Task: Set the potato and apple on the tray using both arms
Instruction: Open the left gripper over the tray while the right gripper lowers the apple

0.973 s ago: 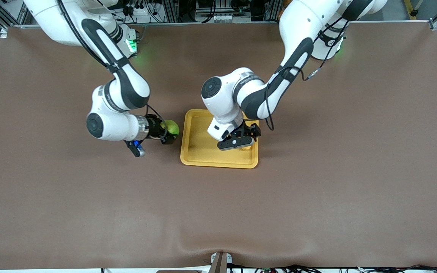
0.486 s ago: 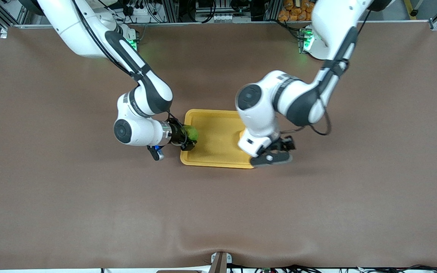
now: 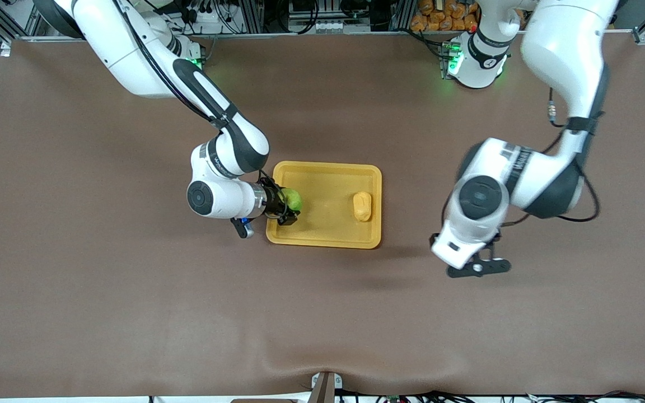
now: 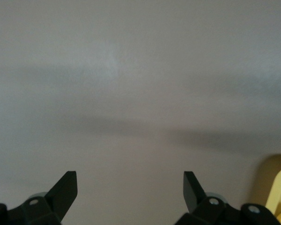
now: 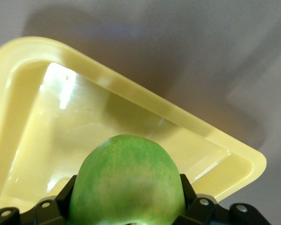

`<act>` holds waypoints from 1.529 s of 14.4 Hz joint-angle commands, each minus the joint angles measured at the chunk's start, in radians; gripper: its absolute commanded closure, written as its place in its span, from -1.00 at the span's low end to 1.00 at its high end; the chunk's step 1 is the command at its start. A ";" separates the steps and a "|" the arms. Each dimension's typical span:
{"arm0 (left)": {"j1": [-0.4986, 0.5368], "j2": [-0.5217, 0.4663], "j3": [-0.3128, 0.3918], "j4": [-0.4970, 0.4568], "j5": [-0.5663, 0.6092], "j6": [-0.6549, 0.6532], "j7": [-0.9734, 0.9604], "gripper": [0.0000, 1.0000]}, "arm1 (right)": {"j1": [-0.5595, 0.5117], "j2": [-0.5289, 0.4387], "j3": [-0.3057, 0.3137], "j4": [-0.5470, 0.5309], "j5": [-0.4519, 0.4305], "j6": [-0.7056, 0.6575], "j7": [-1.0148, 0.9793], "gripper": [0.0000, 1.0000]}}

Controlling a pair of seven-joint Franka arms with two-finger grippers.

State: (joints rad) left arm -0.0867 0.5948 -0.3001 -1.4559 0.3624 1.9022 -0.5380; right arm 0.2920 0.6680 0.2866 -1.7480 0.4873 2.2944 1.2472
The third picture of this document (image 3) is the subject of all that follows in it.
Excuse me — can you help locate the white socket strip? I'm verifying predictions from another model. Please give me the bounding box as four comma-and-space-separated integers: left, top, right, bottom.
289, 20, 357, 34

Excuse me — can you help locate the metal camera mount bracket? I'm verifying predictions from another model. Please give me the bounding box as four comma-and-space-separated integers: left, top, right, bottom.
310, 371, 343, 403

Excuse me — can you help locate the white power strip with plugs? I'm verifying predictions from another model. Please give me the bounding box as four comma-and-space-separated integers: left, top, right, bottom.
180, 0, 232, 35

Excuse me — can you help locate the yellow plastic tray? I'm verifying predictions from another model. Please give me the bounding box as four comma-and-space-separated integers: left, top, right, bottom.
265, 161, 383, 250

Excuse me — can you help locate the yellow potato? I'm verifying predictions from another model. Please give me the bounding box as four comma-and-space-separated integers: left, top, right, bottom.
353, 191, 373, 223

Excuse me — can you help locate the brown table cover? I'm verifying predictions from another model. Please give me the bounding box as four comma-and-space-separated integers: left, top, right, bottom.
0, 32, 645, 399

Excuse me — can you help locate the aluminium table edge rail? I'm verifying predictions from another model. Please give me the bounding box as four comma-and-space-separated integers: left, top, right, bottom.
3, 30, 645, 43

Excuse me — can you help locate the orange netted bag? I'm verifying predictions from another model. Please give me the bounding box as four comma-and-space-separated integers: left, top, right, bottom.
410, 0, 483, 32

